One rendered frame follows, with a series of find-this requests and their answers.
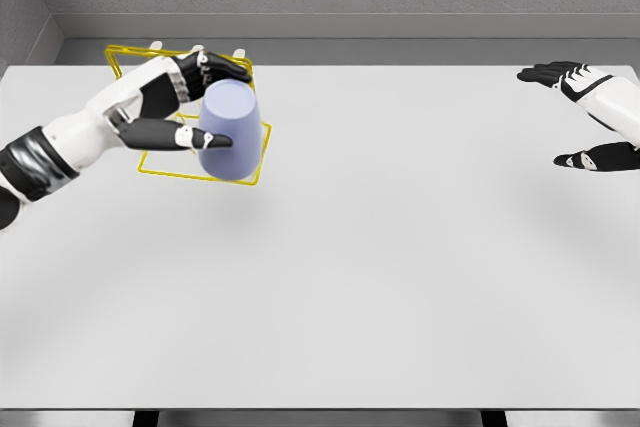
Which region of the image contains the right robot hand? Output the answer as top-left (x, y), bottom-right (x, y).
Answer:
top-left (516, 61), bottom-right (640, 172)

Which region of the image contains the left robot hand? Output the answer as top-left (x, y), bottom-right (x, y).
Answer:
top-left (83, 50), bottom-right (255, 159)

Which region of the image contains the lavender blue cup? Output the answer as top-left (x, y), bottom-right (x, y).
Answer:
top-left (196, 78), bottom-right (265, 182)

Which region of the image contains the yellow wire cup holder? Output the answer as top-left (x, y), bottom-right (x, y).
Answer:
top-left (103, 39), bottom-right (274, 188)

